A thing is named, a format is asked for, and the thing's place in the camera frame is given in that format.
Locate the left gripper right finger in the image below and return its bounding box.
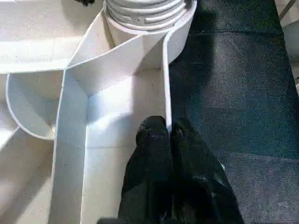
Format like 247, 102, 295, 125
170, 118, 244, 224

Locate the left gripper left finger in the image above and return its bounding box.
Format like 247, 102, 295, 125
118, 117, 174, 224

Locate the white plastic table leg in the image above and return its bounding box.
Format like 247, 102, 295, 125
104, 0, 188, 32

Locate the white plastic children's table top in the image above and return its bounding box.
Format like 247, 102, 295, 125
0, 0, 198, 224

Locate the black work mat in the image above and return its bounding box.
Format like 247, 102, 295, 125
168, 0, 299, 224

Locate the grey metal stand frame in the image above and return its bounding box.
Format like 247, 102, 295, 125
279, 0, 299, 20

